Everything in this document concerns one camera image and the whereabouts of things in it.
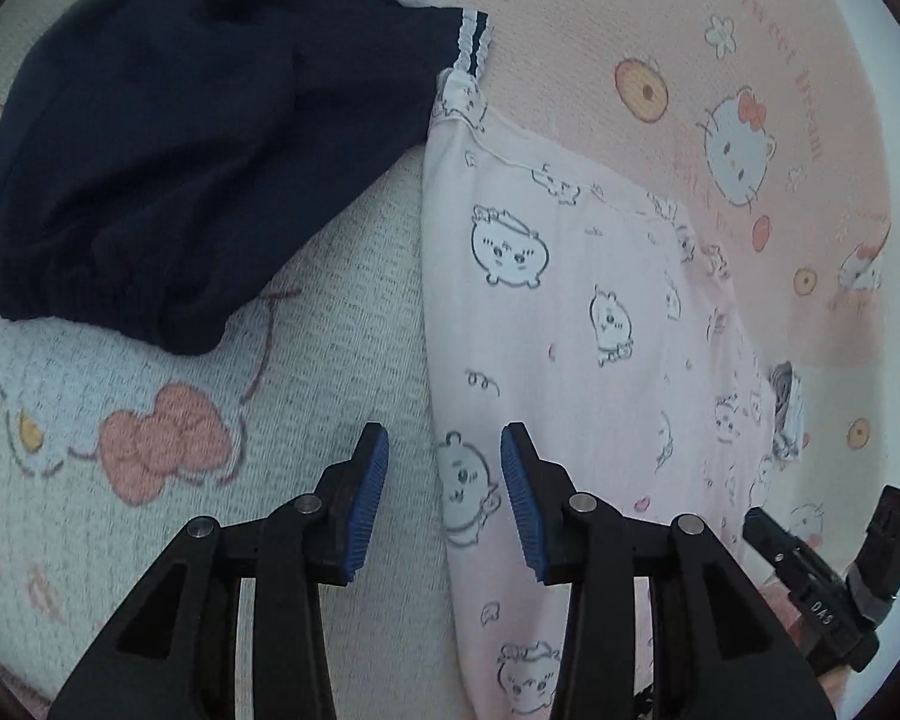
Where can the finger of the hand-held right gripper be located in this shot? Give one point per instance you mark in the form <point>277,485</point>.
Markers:
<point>772,540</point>

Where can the pink cartoon printed blanket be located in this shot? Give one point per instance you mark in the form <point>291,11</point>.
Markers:
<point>82,465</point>

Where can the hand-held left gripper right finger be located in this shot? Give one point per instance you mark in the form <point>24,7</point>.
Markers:
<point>521,510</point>

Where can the pink cartoon print pants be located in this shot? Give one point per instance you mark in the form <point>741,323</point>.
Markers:
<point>585,390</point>

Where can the folded white printed cloth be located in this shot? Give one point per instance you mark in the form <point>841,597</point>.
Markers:
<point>789,412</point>

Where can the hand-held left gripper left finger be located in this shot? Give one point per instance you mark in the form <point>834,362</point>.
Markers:
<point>364,487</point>

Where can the navy shorts with striped cuff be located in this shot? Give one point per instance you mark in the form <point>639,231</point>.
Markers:
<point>157,150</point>

